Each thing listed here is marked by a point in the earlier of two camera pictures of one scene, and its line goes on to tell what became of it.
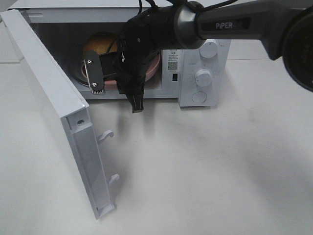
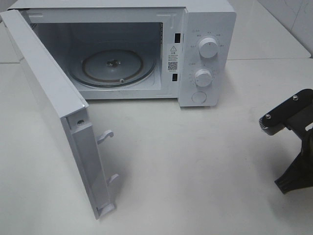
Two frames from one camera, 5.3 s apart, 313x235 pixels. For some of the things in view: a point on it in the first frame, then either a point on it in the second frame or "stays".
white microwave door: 74,109 stays
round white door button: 199,97 stays
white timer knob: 203,78 stays
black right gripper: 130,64 → 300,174
